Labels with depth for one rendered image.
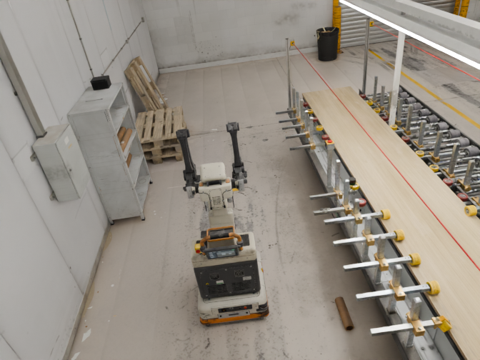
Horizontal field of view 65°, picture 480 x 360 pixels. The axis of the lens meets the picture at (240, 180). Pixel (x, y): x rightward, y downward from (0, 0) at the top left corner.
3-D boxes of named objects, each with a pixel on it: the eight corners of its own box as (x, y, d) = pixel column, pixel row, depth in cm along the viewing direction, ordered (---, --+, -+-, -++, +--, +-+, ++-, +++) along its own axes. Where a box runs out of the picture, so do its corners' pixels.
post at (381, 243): (375, 286, 276) (381, 238, 249) (373, 282, 279) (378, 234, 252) (379, 285, 276) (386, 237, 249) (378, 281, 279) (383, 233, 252)
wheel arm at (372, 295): (356, 301, 238) (357, 298, 236) (355, 297, 241) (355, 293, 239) (434, 290, 238) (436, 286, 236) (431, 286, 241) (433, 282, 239)
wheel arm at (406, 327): (371, 336, 217) (371, 333, 216) (369, 331, 220) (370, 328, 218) (433, 327, 217) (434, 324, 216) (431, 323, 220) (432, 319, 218)
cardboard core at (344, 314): (345, 326, 319) (334, 297, 344) (344, 331, 323) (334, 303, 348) (354, 324, 319) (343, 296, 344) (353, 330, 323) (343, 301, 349)
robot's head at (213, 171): (226, 178, 309) (223, 161, 311) (200, 181, 309) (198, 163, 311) (226, 181, 323) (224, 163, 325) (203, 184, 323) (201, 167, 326)
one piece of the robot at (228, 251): (245, 257, 309) (243, 246, 290) (203, 262, 309) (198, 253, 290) (243, 244, 315) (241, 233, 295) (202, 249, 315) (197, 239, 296)
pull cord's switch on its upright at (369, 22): (363, 100, 547) (369, 20, 486) (360, 96, 559) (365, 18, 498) (369, 99, 547) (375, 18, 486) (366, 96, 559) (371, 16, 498)
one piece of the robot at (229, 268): (263, 302, 338) (253, 233, 292) (203, 310, 338) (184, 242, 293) (258, 274, 366) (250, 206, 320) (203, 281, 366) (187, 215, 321)
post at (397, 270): (388, 317, 256) (396, 268, 230) (386, 313, 259) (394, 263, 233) (393, 316, 256) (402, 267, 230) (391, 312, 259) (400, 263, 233)
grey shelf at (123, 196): (111, 225, 486) (66, 115, 401) (123, 186, 561) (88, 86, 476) (144, 220, 486) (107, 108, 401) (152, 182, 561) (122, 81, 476)
